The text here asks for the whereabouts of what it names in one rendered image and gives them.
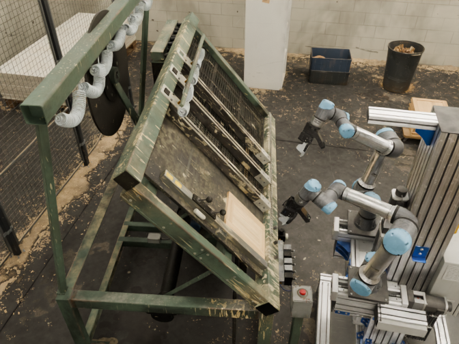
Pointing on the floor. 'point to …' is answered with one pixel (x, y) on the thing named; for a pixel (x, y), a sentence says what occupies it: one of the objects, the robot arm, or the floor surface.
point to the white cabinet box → (266, 43)
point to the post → (296, 330)
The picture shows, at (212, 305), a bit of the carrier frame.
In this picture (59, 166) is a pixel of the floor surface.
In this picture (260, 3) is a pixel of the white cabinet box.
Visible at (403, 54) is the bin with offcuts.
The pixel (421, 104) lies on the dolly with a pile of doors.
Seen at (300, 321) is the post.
